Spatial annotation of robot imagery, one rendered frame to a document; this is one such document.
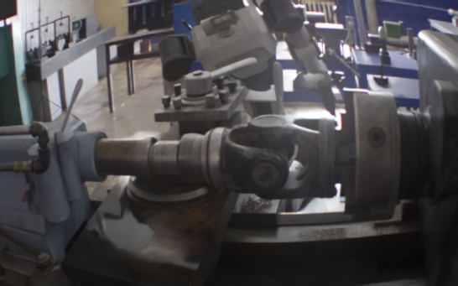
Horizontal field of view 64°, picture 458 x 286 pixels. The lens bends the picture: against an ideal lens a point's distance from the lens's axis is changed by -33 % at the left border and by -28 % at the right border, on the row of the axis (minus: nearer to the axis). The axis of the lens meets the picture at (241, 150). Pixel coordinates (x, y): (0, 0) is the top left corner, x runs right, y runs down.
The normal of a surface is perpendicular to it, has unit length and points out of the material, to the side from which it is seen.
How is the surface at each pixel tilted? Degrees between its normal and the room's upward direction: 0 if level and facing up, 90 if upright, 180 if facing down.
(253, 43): 94
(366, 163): 72
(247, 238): 0
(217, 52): 94
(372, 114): 30
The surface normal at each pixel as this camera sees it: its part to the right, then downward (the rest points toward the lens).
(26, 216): -0.20, -0.07
